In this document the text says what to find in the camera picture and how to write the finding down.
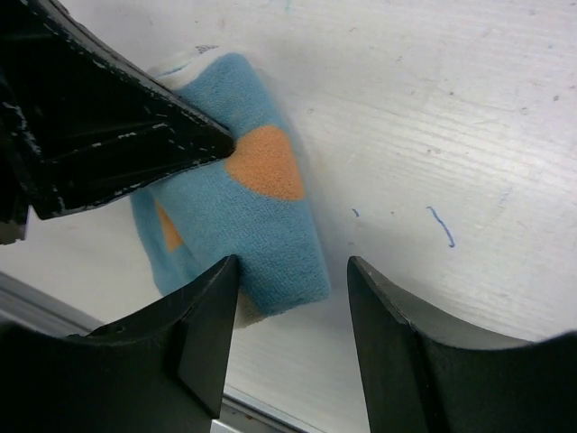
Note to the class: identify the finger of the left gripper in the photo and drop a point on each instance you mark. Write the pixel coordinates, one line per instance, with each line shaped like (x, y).
(82, 126)

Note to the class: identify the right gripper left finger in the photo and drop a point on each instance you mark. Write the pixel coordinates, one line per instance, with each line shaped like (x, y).
(160, 369)

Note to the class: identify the blue polka dot towel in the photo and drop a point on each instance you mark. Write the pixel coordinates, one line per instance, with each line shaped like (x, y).
(251, 205)

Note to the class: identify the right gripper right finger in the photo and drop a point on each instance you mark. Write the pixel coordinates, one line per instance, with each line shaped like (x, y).
(424, 370)

